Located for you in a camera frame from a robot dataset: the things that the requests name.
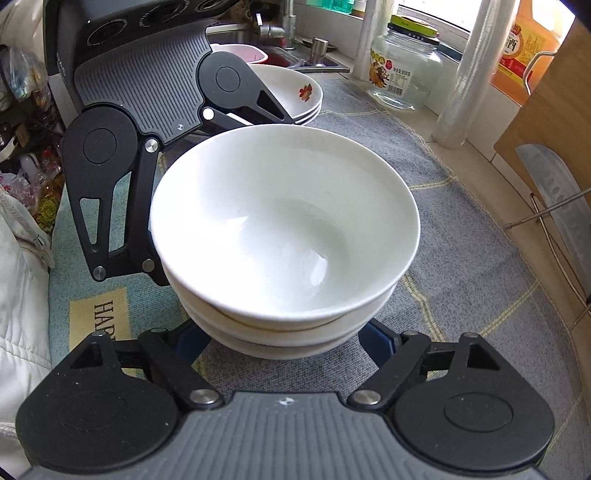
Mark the round white fruit-print plate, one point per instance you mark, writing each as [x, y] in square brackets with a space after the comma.
[286, 87]

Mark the white jacket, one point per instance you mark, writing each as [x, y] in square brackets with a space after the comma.
[23, 323]

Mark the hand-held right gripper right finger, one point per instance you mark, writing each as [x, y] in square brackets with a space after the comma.
[373, 341]

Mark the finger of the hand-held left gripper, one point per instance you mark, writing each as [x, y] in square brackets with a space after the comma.
[282, 116]
[147, 249]

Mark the stainless steel sink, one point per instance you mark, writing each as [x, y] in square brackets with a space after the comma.
[332, 62]

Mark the metal faucet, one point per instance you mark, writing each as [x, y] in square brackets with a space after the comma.
[288, 27]

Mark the wooden cutting board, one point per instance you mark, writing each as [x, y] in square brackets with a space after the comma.
[568, 115]

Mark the grey checked towel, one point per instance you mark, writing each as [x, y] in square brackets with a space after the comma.
[461, 240]

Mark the glass jar green lid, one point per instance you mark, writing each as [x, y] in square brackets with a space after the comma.
[406, 83]

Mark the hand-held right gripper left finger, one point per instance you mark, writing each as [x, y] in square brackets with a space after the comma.
[191, 344]

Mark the orange oil bottle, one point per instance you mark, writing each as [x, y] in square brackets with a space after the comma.
[540, 27]

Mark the pile of assorted packets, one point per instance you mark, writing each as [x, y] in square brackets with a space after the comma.
[27, 184]

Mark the metal soap dispenser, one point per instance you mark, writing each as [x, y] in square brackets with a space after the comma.
[318, 50]

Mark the steel cleaver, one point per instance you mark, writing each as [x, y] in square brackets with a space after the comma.
[549, 175]

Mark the plastic wrap roll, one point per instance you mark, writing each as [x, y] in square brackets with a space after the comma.
[369, 41]
[471, 83]

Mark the teal towel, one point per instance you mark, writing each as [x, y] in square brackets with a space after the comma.
[64, 286]

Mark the white colander basket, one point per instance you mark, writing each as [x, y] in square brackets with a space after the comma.
[240, 51]

